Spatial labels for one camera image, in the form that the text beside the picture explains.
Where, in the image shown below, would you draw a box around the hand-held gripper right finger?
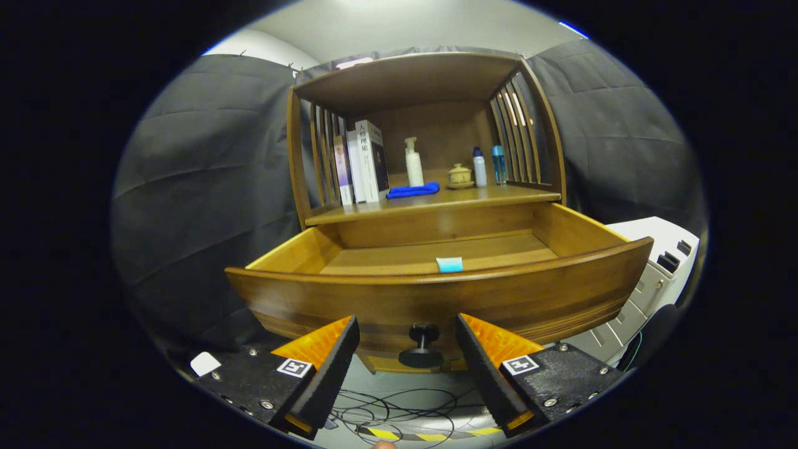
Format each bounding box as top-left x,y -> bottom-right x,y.
454,312 -> 626,438

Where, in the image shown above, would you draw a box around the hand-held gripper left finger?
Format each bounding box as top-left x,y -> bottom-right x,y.
195,314 -> 361,441

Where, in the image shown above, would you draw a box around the black drawer knob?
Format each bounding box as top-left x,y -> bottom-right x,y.
399,323 -> 445,369

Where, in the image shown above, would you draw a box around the brown wooden drawer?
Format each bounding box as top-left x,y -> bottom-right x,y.
224,203 -> 655,375

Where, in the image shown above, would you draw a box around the brown wooden countertop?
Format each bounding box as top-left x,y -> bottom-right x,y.
304,167 -> 562,226

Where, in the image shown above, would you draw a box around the white drawer unit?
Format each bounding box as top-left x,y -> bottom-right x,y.
558,216 -> 700,367

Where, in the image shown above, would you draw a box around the brown wooden cabinet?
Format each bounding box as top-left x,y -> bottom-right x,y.
224,51 -> 655,375

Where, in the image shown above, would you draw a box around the yellow and black floor tape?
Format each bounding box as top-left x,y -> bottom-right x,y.
355,424 -> 506,443

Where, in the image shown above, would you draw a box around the dark rounded object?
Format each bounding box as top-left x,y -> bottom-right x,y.
623,304 -> 683,372

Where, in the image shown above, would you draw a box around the blue folded cloth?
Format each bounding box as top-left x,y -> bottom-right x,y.
386,181 -> 440,200

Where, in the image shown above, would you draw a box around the beige lidded teacup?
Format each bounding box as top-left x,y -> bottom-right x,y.
446,163 -> 475,190

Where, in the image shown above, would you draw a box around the purple book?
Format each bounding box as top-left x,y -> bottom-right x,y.
334,135 -> 354,206

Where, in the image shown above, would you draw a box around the thin white book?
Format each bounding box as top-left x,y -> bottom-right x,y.
346,130 -> 367,204

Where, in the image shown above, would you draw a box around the thick white and black book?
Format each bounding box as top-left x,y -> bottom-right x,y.
355,120 -> 390,203

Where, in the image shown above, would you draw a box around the white pump bottle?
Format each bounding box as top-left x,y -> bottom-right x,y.
404,137 -> 425,187

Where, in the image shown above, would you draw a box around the black floor cables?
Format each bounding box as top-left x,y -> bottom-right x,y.
324,387 -> 493,445

